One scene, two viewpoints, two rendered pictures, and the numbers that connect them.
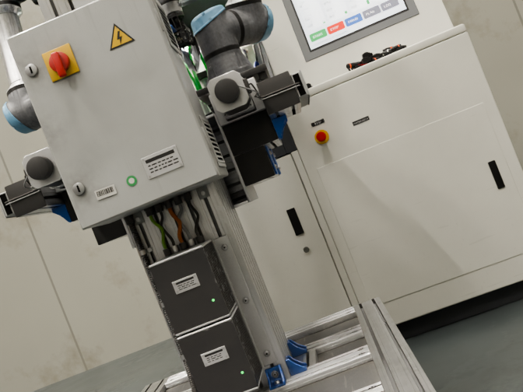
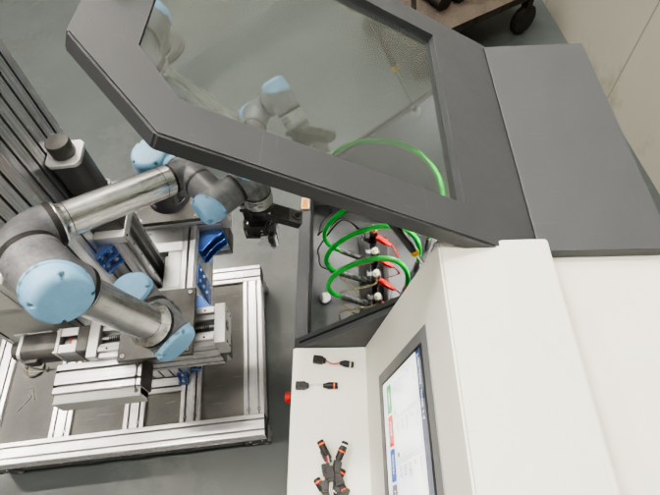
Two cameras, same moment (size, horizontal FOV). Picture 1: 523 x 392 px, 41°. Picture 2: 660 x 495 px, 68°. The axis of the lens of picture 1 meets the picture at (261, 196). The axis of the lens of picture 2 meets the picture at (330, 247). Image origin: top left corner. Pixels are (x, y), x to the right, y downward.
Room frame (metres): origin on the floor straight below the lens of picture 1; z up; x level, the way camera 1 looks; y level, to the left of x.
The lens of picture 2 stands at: (2.60, -0.76, 2.39)
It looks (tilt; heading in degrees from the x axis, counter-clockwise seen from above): 57 degrees down; 84
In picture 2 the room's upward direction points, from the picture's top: 5 degrees counter-clockwise
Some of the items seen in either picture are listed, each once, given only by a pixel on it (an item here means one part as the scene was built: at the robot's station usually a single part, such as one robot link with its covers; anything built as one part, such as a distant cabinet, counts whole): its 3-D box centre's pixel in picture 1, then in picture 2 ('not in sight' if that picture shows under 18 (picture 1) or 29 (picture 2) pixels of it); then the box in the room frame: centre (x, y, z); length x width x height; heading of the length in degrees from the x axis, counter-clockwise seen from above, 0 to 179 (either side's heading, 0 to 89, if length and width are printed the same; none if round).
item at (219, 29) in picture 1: (215, 31); (137, 299); (2.13, -0.06, 1.20); 0.13 x 0.12 x 0.14; 125
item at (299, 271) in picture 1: (243, 271); not in sight; (2.59, 0.16, 0.44); 0.65 x 0.02 x 0.68; 80
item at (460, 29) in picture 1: (370, 70); (329, 472); (2.57, -0.55, 0.96); 0.70 x 0.22 x 0.03; 80
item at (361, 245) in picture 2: not in sight; (373, 290); (2.82, 0.00, 0.91); 0.34 x 0.10 x 0.15; 80
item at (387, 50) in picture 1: (375, 55); (329, 485); (2.57, -0.58, 1.01); 0.23 x 0.11 x 0.06; 80
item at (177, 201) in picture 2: not in sight; (165, 188); (2.16, 0.44, 1.09); 0.15 x 0.15 x 0.10
